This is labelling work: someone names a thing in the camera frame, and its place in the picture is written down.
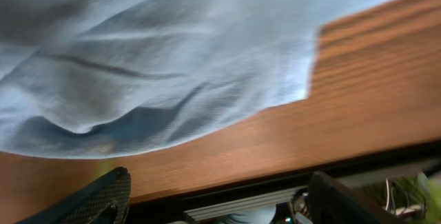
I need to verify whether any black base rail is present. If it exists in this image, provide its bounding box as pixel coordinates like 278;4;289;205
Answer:
126;140;440;223

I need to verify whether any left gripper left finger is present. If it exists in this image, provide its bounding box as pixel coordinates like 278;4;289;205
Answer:
19;167;131;224

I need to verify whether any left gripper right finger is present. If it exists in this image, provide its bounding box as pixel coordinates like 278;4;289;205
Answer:
308;172;403;224

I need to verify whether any light blue t-shirt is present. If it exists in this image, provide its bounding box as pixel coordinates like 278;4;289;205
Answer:
1;0;392;159

